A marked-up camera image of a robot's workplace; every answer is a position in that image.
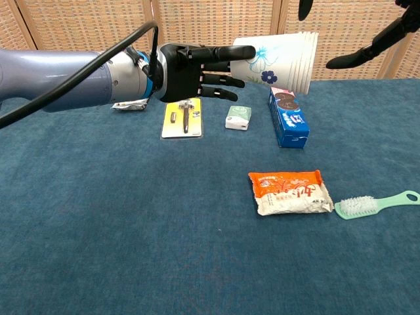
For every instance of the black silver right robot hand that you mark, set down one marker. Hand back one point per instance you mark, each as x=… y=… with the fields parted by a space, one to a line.
x=387 y=36

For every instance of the orange white food packet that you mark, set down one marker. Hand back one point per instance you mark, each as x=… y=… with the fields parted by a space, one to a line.
x=288 y=197

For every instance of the mint green plastic brush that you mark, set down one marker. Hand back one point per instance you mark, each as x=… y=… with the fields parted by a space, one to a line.
x=377 y=205

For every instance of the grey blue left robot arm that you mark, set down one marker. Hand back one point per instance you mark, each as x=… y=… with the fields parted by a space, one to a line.
x=49 y=75

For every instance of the blue cookie box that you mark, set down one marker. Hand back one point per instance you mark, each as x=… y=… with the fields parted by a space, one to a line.
x=292 y=124

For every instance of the white floral paper cup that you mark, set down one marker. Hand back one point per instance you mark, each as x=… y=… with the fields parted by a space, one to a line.
x=279 y=55
x=312 y=62
x=307 y=62
x=304 y=62
x=299 y=62

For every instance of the green white tissue pack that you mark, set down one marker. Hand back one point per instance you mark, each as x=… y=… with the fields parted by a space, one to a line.
x=238 y=116

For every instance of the white silver snack packet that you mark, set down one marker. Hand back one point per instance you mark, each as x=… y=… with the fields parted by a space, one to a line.
x=129 y=105

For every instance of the yellow razor blister pack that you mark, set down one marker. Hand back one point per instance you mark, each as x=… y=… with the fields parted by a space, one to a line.
x=170 y=129

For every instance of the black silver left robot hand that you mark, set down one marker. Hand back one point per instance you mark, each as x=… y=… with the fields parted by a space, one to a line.
x=178 y=72

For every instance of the blue carpet table mat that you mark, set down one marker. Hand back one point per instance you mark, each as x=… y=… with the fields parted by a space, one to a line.
x=164 y=213

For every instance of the woven bamboo screen panel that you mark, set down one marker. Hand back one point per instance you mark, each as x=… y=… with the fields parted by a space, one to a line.
x=344 y=26
x=10 y=26
x=213 y=19
x=410 y=59
x=82 y=23

